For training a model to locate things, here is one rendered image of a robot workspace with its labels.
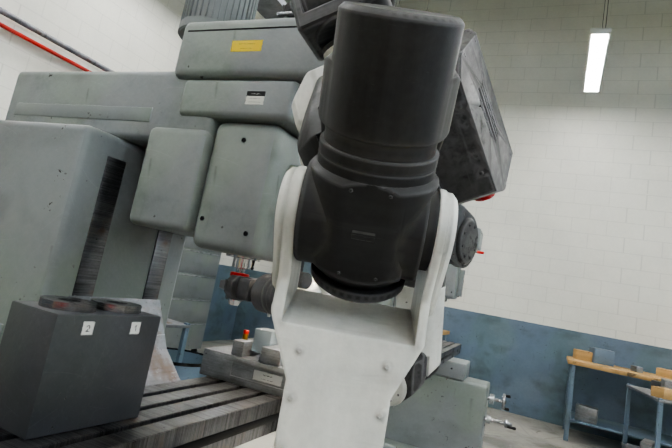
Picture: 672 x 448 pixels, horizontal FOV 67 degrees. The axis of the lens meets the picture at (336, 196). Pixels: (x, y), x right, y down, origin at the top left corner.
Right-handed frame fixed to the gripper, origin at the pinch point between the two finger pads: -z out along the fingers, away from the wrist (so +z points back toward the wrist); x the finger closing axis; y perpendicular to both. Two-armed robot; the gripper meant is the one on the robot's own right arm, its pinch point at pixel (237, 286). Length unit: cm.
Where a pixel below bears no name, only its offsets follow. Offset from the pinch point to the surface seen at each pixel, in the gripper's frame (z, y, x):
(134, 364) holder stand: 13.7, 15.6, 30.0
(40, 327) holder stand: 16, 10, 48
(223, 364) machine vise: -10.8, 21.2, -9.1
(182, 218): -6.8, -13.7, 14.9
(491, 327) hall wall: -214, 17, -613
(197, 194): -6.1, -20.2, 12.7
